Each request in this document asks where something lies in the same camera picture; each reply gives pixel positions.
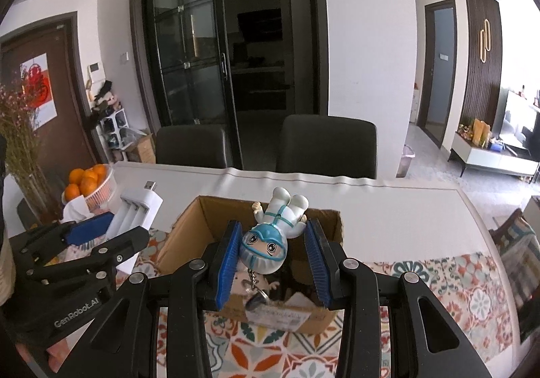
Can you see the grey interior door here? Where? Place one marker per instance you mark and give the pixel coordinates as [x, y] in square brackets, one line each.
[441, 74]

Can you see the white shoe rack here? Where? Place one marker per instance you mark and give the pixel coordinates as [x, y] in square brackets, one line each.
[112, 135]

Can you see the white intercom panel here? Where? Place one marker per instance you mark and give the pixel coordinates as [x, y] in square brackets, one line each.
[95, 70]

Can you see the white fruit basket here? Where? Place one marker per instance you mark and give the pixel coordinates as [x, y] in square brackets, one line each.
[103, 190]

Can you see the tan wooden board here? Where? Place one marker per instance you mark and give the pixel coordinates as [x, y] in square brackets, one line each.
[6, 272]

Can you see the white television stand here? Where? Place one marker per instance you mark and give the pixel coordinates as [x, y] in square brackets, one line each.
[489, 160]

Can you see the cardboard box on floor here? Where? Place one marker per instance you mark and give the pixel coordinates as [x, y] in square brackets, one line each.
[143, 150]

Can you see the small flower ornament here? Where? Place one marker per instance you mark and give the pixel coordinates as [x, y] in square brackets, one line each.
[465, 129]

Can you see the orange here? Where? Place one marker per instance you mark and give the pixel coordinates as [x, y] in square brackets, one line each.
[100, 170]
[89, 174]
[76, 176]
[88, 186]
[71, 192]

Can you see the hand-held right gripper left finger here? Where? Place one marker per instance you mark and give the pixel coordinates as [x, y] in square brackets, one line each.
[225, 264]

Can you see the glass vase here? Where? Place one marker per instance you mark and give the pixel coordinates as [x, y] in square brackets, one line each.
[36, 192]

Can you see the dark glass sliding door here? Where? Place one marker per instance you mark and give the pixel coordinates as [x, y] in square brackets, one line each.
[185, 48]

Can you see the dried flower bouquet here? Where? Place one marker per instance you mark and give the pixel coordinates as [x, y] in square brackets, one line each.
[19, 129]

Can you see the dark slatted wall panel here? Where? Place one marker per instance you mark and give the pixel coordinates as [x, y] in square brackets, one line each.
[474, 86]

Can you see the dark grey object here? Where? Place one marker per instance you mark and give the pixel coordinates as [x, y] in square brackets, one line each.
[28, 215]

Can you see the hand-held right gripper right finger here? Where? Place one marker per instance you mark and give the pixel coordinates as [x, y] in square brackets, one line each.
[319, 264]

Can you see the patterned tile-print tablecloth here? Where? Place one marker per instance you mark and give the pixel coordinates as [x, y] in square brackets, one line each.
[443, 289]

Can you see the black range hood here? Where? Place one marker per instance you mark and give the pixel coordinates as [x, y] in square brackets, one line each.
[259, 25]

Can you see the small trash bin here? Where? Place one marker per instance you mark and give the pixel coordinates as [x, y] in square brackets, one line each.
[406, 160]

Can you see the white tissue paper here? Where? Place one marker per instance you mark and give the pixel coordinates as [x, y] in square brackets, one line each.
[76, 209]

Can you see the clear plastic bag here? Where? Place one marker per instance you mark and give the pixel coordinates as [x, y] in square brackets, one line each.
[133, 136]

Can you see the dark grey dining chair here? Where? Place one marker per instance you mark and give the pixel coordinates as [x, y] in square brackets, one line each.
[192, 148]
[327, 145]

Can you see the flat screen television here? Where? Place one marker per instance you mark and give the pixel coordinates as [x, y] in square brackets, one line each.
[519, 120]

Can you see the yellow paper bags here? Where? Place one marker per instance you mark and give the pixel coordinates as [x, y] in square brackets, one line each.
[481, 132]

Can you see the pile of slippers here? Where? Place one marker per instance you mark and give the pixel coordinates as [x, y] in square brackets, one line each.
[103, 101]

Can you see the brown cardboard box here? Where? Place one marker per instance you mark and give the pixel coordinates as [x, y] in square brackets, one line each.
[185, 243]

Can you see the white battery charger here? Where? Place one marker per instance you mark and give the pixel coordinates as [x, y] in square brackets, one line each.
[139, 202]

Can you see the gold loop wall lamp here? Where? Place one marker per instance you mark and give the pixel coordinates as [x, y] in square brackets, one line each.
[485, 40]

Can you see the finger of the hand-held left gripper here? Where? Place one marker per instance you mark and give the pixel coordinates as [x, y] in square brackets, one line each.
[88, 230]
[114, 249]

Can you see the red and white door poster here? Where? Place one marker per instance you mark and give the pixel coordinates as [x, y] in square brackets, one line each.
[38, 86]

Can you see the brown entrance door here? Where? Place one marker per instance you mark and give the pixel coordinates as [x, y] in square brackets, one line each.
[67, 124]

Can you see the patterned cushion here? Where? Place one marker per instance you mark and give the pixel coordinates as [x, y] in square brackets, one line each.
[517, 234]

